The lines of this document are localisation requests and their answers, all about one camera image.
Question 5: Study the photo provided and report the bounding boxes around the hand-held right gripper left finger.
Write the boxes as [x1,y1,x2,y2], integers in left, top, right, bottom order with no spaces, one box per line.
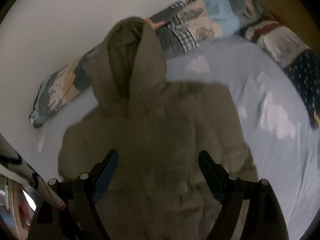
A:
[27,149,119,240]

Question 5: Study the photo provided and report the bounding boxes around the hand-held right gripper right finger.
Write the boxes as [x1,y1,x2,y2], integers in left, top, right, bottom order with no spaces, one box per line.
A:
[197,150,290,240]

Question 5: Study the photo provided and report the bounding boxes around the olive green hoodie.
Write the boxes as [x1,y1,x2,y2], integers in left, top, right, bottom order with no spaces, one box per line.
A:
[57,16,260,240]

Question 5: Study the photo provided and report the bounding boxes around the light blue cloud bed sheet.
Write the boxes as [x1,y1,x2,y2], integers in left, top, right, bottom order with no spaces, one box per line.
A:
[37,35,320,240]

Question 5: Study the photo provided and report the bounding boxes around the patchwork printed blanket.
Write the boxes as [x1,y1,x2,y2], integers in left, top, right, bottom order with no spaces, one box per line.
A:
[29,0,320,130]

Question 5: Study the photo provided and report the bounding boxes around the wooden headboard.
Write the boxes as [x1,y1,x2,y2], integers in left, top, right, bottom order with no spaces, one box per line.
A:
[239,0,320,54]

